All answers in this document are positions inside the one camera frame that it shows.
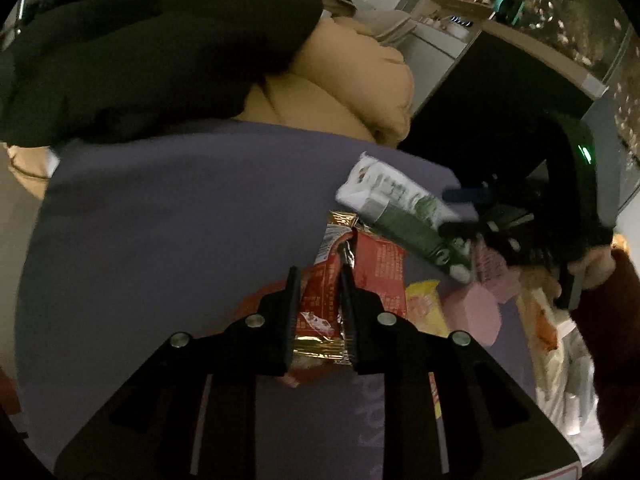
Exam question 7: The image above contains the black cabinet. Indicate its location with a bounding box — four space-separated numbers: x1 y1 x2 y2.
397 30 596 181

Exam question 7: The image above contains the translucent plastic bag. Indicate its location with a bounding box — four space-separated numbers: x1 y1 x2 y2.
535 310 606 461

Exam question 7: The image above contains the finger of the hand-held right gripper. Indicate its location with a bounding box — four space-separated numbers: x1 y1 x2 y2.
439 221 501 248
442 186 501 211

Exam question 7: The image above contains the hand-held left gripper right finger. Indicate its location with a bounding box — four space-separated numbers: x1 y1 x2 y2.
336 242 581 480

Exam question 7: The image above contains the pink plastic basket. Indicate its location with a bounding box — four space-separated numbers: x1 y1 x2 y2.
472 245 523 303

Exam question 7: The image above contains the person's right forearm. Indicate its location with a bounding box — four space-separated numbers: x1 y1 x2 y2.
570 247 640 456

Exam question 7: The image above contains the beige dining chair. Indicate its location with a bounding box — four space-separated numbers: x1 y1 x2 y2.
372 7 418 46

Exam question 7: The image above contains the teal plastic object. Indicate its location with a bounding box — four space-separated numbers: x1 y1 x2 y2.
492 0 526 23

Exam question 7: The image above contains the yellow snack packet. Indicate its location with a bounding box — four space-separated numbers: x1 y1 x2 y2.
405 280 451 421

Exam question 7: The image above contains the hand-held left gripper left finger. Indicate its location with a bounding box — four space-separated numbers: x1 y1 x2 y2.
52 266 302 480

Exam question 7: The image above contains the purple mat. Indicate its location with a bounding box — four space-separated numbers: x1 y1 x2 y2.
15 120 538 480

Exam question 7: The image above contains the pink packet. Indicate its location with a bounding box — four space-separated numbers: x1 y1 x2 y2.
442 285 503 346

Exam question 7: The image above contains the red snack packet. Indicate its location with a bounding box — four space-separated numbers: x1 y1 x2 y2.
291 210 407 366

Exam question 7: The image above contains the glass tank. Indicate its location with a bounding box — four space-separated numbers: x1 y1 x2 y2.
492 0 640 161

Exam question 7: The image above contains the green and white packet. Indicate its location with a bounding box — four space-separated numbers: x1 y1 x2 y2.
335 152 476 283

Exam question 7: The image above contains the black jacket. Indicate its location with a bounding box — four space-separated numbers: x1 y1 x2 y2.
0 0 325 146

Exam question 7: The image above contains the person's right hand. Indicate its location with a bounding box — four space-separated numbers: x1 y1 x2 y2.
567 246 617 306

